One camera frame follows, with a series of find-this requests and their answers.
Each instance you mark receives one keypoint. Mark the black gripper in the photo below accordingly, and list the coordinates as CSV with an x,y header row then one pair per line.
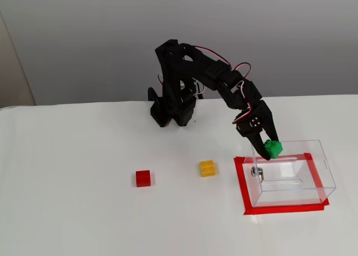
x,y
257,123

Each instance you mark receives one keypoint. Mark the green lego brick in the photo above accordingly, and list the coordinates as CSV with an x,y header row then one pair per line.
x,y
275,149

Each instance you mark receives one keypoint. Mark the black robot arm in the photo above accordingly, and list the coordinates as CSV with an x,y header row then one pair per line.
x,y
173,71

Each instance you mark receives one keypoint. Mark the transparent plastic box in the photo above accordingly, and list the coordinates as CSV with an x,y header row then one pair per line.
x,y
293,177

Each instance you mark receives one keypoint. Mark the yellow lego brick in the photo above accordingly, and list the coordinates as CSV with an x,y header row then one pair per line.
x,y
208,168

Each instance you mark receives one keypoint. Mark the red lego brick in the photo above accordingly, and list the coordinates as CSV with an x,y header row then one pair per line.
x,y
143,178

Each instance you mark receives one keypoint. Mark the silver cam lock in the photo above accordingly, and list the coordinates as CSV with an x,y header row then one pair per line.
x,y
257,172

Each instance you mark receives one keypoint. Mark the black table clamp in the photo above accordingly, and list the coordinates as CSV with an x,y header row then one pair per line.
x,y
153,95

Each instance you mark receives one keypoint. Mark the red tape frame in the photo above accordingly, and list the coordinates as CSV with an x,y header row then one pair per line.
x,y
240,183

